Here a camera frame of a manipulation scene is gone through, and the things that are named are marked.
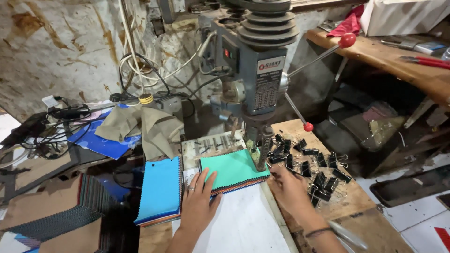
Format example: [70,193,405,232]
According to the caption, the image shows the heap of dark fabric swatches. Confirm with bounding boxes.
[0,174,141,253]

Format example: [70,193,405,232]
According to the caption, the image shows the black tray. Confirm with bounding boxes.
[369,164,450,208]

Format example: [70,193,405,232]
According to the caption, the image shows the brown cardboard sheet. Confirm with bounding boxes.
[0,175,84,231]

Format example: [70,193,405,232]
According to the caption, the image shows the blue fabric swatch stack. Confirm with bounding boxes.
[134,156,183,228]

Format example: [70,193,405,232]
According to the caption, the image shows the grey drill press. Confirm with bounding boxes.
[197,0,357,173]

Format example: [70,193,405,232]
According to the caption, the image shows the beige cloth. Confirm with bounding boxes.
[94,105,185,161]

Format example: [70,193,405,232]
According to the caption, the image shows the white cable bundle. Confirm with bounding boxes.
[118,0,218,88]

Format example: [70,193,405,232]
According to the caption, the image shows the white power adapter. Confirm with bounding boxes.
[41,95,60,109]

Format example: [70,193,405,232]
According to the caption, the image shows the person's left hand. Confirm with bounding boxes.
[179,167,223,234]

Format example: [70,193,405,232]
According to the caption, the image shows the person's right hand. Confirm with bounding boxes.
[268,164,311,220]

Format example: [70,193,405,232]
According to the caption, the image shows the metal drill table plate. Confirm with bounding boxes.
[181,130,247,171]

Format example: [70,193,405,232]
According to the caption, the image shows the white board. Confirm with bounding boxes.
[172,167,299,253]

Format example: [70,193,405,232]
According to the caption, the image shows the wooden board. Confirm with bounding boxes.
[267,119,415,253]

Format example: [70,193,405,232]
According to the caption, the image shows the teal fabric swatch stack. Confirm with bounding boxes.
[199,148,271,196]

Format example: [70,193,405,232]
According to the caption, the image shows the clear plastic bag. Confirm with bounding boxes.
[361,115,409,152]

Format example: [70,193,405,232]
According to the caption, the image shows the pile of black binder clips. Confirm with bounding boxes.
[265,132,353,208]

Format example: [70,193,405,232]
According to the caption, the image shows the dark wrist bracelet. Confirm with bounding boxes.
[305,227,333,239]

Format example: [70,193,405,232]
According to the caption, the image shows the blue plastic sheet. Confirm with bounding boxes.
[67,104,141,160]

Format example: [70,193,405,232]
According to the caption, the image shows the tangle of black cables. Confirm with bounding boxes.
[0,95,93,159]

